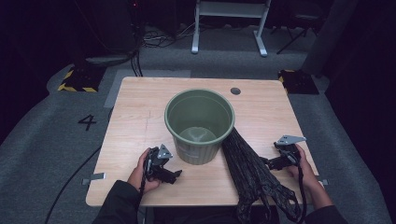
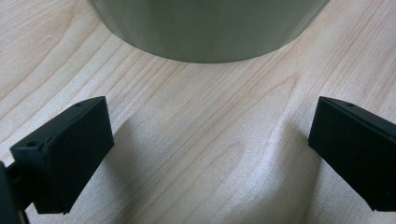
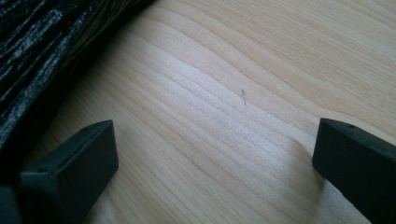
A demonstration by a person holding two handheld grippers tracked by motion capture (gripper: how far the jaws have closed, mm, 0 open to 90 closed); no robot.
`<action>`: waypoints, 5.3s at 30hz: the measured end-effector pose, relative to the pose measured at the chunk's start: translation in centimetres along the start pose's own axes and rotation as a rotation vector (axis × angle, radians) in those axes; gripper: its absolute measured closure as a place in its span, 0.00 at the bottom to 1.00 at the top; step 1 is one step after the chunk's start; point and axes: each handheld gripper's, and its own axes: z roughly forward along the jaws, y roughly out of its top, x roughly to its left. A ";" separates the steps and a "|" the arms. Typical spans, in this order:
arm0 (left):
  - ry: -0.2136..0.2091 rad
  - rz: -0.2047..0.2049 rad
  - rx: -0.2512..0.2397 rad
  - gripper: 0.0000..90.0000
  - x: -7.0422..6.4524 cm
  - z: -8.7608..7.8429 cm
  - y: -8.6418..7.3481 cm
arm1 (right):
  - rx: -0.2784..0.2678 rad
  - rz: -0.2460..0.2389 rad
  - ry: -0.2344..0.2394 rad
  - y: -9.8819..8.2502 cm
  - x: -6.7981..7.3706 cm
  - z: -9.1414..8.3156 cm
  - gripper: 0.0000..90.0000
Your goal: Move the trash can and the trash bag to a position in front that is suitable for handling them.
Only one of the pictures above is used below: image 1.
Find tangled floor cables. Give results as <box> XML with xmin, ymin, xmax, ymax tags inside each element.
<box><xmin>142</xmin><ymin>22</ymin><xmax>198</xmax><ymax>49</ymax></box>

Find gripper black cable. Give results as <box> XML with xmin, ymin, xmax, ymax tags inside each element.
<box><xmin>137</xmin><ymin>155</ymin><xmax>149</xmax><ymax>204</ymax></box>
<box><xmin>296</xmin><ymin>163</ymin><xmax>309</xmax><ymax>224</ymax></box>

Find black plastic garbage bag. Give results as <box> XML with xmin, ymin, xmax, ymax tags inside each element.
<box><xmin>220</xmin><ymin>126</ymin><xmax>304</xmax><ymax>224</ymax></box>

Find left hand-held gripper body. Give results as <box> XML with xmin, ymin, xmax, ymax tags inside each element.
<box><xmin>143</xmin><ymin>143</ymin><xmax>174</xmax><ymax>182</ymax></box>

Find hanging black cable bundle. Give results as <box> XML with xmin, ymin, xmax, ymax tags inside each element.
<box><xmin>129</xmin><ymin>0</ymin><xmax>145</xmax><ymax>77</ymax></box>

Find black floor cable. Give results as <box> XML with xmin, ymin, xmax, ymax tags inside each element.
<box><xmin>44</xmin><ymin>144</ymin><xmax>104</xmax><ymax>224</ymax></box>

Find green plastic trash bin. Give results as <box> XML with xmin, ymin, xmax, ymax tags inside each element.
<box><xmin>163</xmin><ymin>89</ymin><xmax>236</xmax><ymax>166</ymax></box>

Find person's left hand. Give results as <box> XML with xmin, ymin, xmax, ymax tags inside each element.
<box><xmin>127</xmin><ymin>147</ymin><xmax>162</xmax><ymax>194</ymax></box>

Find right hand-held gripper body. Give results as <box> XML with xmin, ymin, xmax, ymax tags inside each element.
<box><xmin>274</xmin><ymin>134</ymin><xmax>307</xmax><ymax>167</ymax></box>

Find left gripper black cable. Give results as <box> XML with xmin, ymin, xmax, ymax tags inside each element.
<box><xmin>137</xmin><ymin>155</ymin><xmax>149</xmax><ymax>204</ymax></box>

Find white desk frame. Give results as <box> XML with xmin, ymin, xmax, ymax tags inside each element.
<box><xmin>191</xmin><ymin>0</ymin><xmax>273</xmax><ymax>58</ymax></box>

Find grey stand base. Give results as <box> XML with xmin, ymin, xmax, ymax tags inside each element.
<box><xmin>84</xmin><ymin>53</ymin><xmax>135</xmax><ymax>67</ymax></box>

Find black yellow striped base plate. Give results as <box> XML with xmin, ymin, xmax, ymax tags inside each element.
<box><xmin>277</xmin><ymin>68</ymin><xmax>320</xmax><ymax>95</ymax></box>
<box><xmin>57</xmin><ymin>66</ymin><xmax>106</xmax><ymax>93</ymax></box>

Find black folding chair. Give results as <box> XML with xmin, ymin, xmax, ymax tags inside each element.
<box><xmin>270</xmin><ymin>8</ymin><xmax>322</xmax><ymax>56</ymax></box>

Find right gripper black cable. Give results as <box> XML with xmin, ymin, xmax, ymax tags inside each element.
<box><xmin>296</xmin><ymin>163</ymin><xmax>309</xmax><ymax>224</ymax></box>

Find grey curtain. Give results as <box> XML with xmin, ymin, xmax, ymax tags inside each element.
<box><xmin>300</xmin><ymin>0</ymin><xmax>360</xmax><ymax>76</ymax></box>

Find person's right hand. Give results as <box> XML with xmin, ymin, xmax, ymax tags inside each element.
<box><xmin>286</xmin><ymin>144</ymin><xmax>318</xmax><ymax>190</ymax></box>

